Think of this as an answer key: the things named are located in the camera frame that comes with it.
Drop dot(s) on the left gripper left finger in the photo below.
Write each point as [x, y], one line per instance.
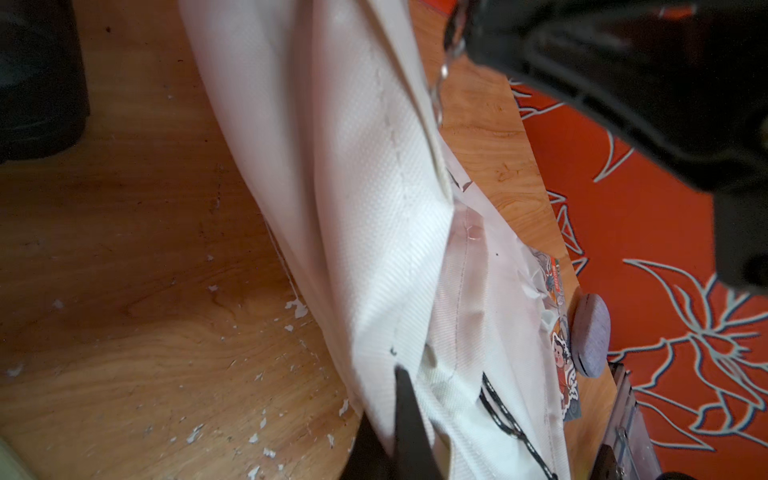
[368, 460]

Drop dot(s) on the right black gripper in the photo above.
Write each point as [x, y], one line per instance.
[682, 82]

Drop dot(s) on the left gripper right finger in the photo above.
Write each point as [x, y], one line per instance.
[413, 457]

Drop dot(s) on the blue mythology picture book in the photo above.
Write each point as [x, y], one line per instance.
[557, 322]

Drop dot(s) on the white backpack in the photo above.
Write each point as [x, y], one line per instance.
[325, 109]

